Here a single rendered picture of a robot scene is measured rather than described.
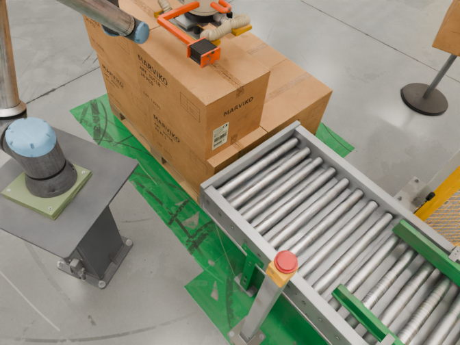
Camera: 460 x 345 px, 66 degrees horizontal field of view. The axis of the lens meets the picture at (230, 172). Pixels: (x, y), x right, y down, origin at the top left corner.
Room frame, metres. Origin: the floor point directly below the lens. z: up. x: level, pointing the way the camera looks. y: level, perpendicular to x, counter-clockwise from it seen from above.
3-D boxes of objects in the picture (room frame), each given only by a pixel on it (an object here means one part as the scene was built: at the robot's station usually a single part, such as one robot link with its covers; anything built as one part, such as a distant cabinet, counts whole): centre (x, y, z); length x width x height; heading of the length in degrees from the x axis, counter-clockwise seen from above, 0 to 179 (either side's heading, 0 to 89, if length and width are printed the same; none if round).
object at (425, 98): (2.51, -1.60, 0.31); 0.40 x 0.40 x 0.62
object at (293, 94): (1.86, 0.19, 0.34); 1.20 x 1.00 x 0.40; 47
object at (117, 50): (1.88, 0.66, 0.74); 0.60 x 0.40 x 0.40; 47
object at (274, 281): (0.42, -0.20, 0.50); 0.07 x 0.07 x 1.00; 47
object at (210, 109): (1.47, 0.22, 0.74); 0.60 x 0.40 x 0.40; 47
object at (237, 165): (1.18, -0.11, 0.58); 0.70 x 0.03 x 0.06; 137
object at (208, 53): (1.07, 0.15, 1.24); 0.09 x 0.08 x 0.05; 139
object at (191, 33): (1.39, 0.27, 1.14); 0.34 x 0.10 x 0.05; 49
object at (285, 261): (0.42, -0.20, 1.02); 0.07 x 0.07 x 0.04
